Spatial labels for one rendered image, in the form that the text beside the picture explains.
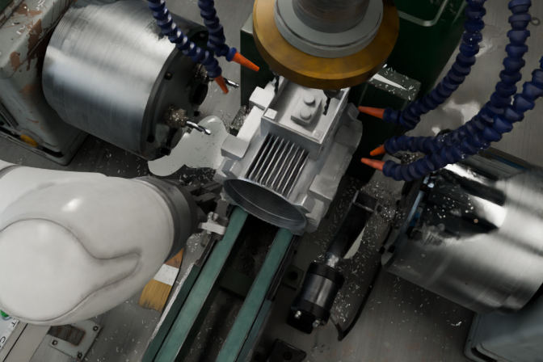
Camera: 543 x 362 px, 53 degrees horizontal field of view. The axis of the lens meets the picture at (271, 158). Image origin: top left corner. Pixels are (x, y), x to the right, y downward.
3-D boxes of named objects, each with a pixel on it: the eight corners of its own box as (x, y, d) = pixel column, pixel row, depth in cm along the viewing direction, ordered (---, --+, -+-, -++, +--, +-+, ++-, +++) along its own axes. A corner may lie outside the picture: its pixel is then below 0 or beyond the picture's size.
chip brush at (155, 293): (178, 208, 112) (178, 207, 111) (202, 216, 111) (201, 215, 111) (136, 305, 104) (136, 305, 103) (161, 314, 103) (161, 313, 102)
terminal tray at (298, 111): (288, 81, 94) (292, 56, 87) (346, 106, 92) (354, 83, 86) (257, 136, 89) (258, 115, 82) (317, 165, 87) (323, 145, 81)
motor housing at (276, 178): (263, 114, 108) (267, 59, 91) (352, 154, 105) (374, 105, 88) (215, 199, 100) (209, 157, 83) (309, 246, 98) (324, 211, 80)
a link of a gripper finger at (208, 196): (182, 195, 62) (193, 200, 62) (212, 186, 73) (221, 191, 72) (169, 228, 62) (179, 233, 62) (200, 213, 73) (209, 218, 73)
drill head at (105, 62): (80, 20, 116) (40, -74, 93) (236, 87, 111) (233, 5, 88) (7, 114, 106) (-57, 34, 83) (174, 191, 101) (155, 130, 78)
